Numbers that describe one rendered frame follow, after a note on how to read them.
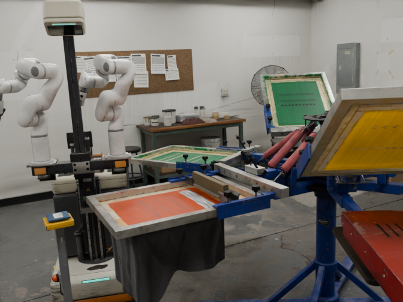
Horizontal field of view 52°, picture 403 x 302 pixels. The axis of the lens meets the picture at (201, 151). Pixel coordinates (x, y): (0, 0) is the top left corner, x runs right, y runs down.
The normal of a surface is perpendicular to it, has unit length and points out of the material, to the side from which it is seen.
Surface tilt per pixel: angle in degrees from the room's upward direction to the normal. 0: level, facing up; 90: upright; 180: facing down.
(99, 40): 90
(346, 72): 90
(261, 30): 90
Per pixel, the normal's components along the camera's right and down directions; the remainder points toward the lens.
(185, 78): 0.46, 0.15
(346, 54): -0.89, 0.13
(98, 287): 0.22, 0.18
